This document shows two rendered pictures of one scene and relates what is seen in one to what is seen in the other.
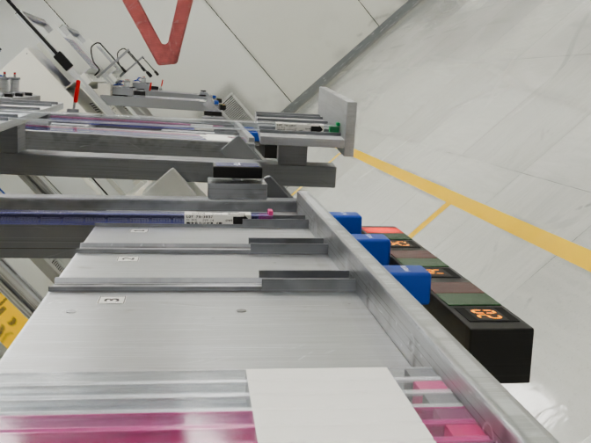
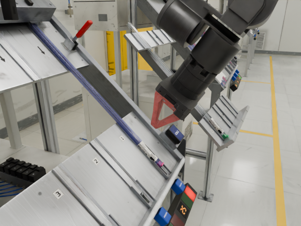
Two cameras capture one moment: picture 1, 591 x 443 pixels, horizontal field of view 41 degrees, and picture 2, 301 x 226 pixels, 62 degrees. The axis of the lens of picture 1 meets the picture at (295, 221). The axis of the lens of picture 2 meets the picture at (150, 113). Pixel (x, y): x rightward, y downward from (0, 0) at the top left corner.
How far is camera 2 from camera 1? 0.34 m
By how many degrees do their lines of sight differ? 23
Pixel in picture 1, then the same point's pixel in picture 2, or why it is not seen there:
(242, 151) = (217, 89)
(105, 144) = (186, 51)
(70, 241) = (117, 108)
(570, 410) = not seen: outside the picture
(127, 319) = (45, 215)
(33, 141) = not seen: hidden behind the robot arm
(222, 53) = (275, 19)
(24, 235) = (108, 96)
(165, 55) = (154, 124)
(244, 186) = (170, 141)
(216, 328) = not seen: outside the picture
